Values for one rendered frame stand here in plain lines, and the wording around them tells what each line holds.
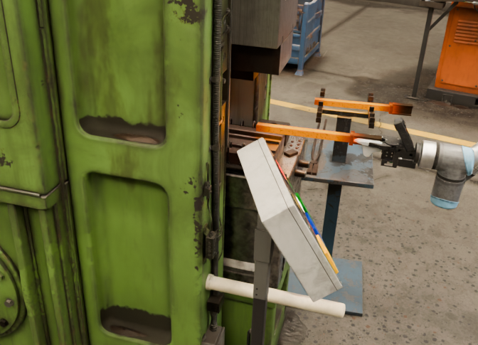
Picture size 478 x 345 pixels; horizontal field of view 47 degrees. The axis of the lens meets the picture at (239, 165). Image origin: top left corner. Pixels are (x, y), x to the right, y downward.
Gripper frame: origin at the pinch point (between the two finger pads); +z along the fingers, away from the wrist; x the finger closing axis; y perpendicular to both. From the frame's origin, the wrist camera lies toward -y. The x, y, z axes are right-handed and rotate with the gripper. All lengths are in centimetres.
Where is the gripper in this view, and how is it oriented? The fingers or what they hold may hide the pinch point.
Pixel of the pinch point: (358, 137)
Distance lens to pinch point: 188.8
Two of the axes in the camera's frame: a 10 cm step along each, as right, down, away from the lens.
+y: -0.5, 8.8, 4.7
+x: 2.7, -4.4, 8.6
